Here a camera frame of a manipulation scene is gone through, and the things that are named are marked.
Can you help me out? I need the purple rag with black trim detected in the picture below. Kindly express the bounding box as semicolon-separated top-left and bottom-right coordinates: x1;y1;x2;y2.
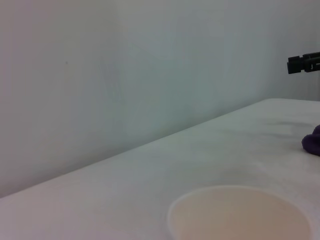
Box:
301;123;320;158

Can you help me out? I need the white paper cup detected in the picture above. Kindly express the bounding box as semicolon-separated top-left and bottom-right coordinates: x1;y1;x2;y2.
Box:
166;185;314;240

